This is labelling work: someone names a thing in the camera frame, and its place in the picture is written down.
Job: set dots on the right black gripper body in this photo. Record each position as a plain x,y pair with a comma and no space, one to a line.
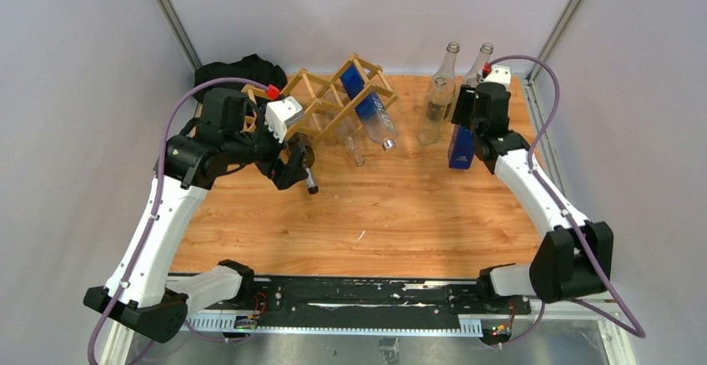
475,126

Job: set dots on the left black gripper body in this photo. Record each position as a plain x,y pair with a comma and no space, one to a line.
260,147

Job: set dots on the blue bottle cork stopper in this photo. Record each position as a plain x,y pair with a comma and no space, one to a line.
461,149

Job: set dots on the clear bottle black label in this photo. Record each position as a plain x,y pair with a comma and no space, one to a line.
475,74

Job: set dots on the blue bottle silver cap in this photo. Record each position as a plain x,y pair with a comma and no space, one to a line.
371,112

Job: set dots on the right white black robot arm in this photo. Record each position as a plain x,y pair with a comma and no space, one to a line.
574,252

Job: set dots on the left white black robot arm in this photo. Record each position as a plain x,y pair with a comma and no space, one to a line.
231,132

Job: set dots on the dark green wine bottle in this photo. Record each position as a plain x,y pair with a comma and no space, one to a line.
306,166

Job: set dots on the wooden wine rack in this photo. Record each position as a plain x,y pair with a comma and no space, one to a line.
324,100

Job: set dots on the black cloth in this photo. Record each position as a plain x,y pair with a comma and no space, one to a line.
251,67

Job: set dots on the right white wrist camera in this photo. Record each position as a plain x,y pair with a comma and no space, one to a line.
497,74

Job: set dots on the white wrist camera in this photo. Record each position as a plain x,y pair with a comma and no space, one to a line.
497,74
282,115

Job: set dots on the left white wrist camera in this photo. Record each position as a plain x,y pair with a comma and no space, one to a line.
282,115

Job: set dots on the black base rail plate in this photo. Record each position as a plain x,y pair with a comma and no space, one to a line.
366,304

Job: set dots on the aluminium frame rail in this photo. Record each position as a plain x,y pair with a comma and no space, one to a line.
161,323

